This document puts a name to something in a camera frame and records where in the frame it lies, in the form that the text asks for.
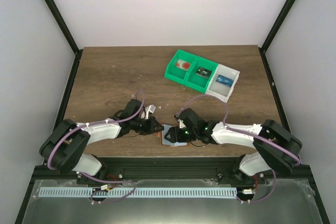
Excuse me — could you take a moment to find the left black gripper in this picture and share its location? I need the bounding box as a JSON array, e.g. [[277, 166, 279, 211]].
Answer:
[[131, 116, 164, 136]]

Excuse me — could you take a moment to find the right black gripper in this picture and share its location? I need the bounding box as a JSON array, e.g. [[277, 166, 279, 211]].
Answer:
[[164, 126, 198, 144]]

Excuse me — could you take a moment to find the brown leather card holder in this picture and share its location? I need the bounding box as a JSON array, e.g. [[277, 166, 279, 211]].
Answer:
[[154, 123, 188, 147]]

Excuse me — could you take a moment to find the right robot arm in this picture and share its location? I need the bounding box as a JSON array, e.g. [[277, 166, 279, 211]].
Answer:
[[162, 108, 302, 184]]

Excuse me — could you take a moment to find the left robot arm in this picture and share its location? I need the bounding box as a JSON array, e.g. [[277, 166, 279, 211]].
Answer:
[[39, 99, 164, 184]]

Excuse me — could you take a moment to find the red white card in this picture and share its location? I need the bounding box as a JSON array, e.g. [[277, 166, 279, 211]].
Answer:
[[175, 59, 191, 71]]

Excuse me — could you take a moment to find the black card in bin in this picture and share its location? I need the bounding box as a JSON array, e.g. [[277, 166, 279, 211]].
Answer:
[[196, 67, 212, 79]]

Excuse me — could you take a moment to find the blue card in bin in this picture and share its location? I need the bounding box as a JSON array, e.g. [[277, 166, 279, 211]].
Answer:
[[216, 74, 234, 88]]

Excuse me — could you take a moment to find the green bin far left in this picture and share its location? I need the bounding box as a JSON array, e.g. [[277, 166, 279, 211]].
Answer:
[[164, 49, 198, 84]]

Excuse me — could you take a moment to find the green bin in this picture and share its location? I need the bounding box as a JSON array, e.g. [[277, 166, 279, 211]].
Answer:
[[184, 57, 218, 93], [164, 49, 198, 84]]

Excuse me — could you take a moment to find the green bin middle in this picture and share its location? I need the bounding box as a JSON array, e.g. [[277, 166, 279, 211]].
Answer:
[[184, 57, 218, 93]]

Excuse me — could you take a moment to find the white bin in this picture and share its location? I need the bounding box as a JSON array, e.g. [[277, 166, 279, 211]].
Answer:
[[205, 64, 240, 103]]

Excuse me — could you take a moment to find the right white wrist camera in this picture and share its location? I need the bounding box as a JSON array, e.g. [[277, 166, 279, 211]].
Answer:
[[174, 113, 186, 129]]

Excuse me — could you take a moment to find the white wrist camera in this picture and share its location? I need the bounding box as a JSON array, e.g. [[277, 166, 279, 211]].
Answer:
[[174, 113, 186, 129], [141, 104, 156, 120]]

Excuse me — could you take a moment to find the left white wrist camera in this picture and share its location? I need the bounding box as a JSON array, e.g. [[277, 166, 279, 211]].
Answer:
[[141, 104, 156, 120]]

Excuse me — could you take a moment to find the black aluminium frame rail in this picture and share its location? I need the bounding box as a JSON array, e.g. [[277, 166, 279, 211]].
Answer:
[[31, 157, 314, 187]]

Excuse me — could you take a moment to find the light blue slotted cable duct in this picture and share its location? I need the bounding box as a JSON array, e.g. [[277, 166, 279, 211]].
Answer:
[[38, 187, 237, 199]]

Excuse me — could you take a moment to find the left black frame post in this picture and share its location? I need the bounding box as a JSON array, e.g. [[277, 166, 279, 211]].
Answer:
[[28, 0, 80, 54]]

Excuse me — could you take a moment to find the black frame post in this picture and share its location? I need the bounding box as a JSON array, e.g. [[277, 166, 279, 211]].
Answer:
[[28, 0, 80, 54], [261, 0, 296, 52]]

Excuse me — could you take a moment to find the right black frame post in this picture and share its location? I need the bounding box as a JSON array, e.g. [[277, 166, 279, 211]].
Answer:
[[261, 0, 296, 52]]

